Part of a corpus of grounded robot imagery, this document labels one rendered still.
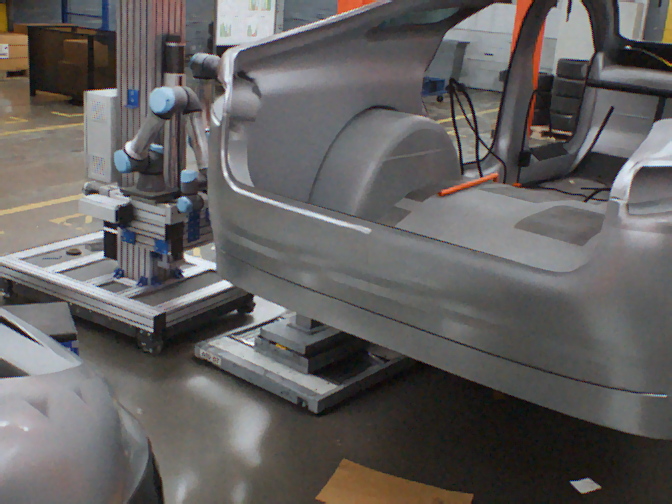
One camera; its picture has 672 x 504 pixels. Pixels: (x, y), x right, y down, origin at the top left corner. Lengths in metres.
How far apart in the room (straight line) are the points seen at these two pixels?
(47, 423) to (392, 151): 2.89
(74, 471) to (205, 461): 2.76
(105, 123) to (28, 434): 3.98
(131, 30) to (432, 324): 2.61
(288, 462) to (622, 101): 3.46
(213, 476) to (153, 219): 1.46
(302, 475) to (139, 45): 2.32
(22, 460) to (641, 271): 1.77
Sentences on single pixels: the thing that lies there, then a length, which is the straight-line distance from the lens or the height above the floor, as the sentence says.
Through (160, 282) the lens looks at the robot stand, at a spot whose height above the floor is 0.24.
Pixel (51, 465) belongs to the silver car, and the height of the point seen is 1.46.
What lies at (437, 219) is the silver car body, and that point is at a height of 0.99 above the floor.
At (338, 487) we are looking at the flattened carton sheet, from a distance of 3.48.
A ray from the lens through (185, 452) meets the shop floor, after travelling 3.68.
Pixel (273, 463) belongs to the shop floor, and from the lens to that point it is 3.61.
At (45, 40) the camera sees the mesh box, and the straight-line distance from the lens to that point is 12.76.
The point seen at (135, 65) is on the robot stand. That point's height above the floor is 1.40.
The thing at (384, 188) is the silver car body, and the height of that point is 1.08.
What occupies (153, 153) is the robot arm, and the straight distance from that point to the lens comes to 4.36.
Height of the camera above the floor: 1.90
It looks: 18 degrees down
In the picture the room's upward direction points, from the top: 4 degrees clockwise
